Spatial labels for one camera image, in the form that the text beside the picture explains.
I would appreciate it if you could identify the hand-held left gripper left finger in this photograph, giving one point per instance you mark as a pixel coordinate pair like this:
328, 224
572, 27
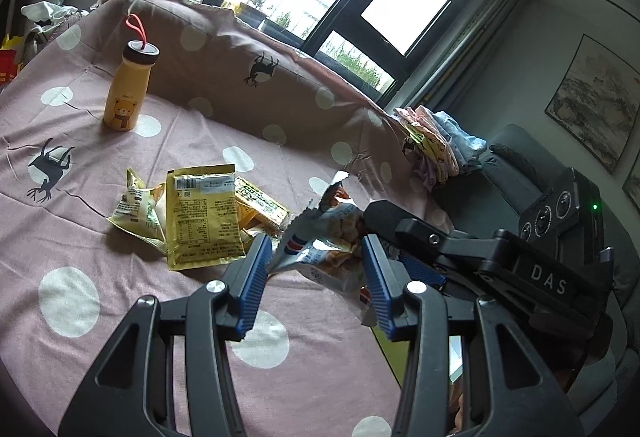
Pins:
252, 287

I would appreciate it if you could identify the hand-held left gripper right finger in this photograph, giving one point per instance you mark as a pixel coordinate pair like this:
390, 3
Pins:
377, 287

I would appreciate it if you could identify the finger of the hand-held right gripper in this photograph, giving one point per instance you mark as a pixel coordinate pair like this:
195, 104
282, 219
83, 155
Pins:
395, 217
422, 269

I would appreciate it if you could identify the white and blue snack bag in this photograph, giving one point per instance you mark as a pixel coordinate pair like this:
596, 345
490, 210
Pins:
340, 222

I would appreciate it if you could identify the green cardboard box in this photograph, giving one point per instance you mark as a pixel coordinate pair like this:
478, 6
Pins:
390, 357

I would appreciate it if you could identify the large yellow snack packet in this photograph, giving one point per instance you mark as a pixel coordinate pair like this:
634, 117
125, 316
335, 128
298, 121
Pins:
200, 227

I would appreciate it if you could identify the pink folded clothes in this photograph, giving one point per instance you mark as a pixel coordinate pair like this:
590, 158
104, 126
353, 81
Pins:
425, 142

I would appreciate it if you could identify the yellow biscuit bar packet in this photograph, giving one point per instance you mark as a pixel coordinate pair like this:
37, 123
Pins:
260, 204

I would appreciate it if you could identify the light blue folded clothes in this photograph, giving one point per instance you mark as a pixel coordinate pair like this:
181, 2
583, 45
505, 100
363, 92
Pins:
465, 142

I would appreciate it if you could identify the small framed picture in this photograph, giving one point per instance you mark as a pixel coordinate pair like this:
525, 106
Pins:
633, 189

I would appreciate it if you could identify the triangular yellow white snack packet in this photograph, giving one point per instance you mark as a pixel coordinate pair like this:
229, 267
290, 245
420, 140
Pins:
135, 212

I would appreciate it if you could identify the large framed landscape painting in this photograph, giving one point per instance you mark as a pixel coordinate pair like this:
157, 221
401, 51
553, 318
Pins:
595, 102

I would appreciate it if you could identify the yellow bear-print bottle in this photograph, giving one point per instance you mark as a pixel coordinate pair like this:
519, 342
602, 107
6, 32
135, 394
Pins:
122, 92

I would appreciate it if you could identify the red and yellow box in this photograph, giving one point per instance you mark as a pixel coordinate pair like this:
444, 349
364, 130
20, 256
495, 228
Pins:
9, 62

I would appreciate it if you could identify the white crumpled clothes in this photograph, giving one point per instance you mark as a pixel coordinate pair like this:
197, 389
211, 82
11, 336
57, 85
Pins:
47, 11

